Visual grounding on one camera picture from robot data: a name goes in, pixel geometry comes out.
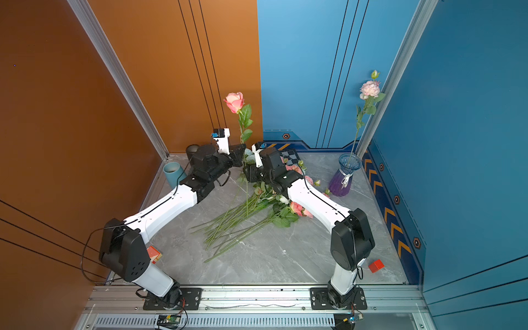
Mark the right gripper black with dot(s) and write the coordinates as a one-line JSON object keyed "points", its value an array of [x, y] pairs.
{"points": [[251, 174]]}

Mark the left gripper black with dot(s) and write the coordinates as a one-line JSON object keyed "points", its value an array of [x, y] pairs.
{"points": [[236, 156]]}

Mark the bunch of pink flowers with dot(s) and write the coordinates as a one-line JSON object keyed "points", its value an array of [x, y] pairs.
{"points": [[261, 207]]}

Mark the pink rose stem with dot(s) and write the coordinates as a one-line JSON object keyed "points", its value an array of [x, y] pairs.
{"points": [[236, 103]]}

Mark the pale pink carnation stem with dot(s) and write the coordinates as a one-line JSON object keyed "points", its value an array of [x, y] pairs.
{"points": [[370, 93]]}

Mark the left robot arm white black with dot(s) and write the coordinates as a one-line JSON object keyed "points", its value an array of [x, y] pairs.
{"points": [[123, 247]]}

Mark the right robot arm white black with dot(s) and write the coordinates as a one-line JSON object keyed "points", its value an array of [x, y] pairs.
{"points": [[351, 237]]}

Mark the black cylindrical vase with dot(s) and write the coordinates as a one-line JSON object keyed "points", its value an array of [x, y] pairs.
{"points": [[192, 152]]}

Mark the teal ceramic vase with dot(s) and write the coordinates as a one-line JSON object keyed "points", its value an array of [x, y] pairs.
{"points": [[174, 174]]}

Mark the blue purple glass vase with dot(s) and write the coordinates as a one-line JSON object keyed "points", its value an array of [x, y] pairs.
{"points": [[340, 183]]}

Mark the black white chessboard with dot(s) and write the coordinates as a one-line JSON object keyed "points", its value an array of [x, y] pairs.
{"points": [[291, 159]]}

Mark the red box left side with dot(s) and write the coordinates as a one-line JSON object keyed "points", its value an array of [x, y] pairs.
{"points": [[154, 254]]}

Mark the red block right side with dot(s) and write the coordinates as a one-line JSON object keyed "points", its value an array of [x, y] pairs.
{"points": [[376, 266]]}

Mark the left green circuit board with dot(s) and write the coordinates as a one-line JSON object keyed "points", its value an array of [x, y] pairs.
{"points": [[171, 321]]}

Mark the green circuit board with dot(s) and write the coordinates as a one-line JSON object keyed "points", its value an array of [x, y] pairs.
{"points": [[352, 319], [171, 321]]}

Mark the right green circuit board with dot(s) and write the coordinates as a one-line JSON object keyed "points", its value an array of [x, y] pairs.
{"points": [[352, 319]]}

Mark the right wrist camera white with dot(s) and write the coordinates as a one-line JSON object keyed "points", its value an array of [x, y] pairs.
{"points": [[256, 149]]}

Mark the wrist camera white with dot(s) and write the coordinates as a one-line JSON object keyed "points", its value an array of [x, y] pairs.
{"points": [[256, 149], [221, 137]]}

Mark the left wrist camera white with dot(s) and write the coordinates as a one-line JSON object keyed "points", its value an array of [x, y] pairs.
{"points": [[221, 137]]}

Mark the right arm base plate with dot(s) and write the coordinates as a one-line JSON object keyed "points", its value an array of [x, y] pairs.
{"points": [[324, 298]]}

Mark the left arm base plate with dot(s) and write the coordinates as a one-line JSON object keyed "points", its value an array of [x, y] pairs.
{"points": [[187, 298]]}

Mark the aluminium front rail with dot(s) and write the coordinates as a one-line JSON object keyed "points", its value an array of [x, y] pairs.
{"points": [[258, 299]]}

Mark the left aluminium corner post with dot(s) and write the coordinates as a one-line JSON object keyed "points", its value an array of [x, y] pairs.
{"points": [[100, 41]]}

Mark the aluminium corner post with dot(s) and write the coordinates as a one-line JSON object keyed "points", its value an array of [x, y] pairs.
{"points": [[410, 41], [100, 41]]}

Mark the right aluminium corner post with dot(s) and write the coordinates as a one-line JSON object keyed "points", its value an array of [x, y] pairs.
{"points": [[410, 41]]}

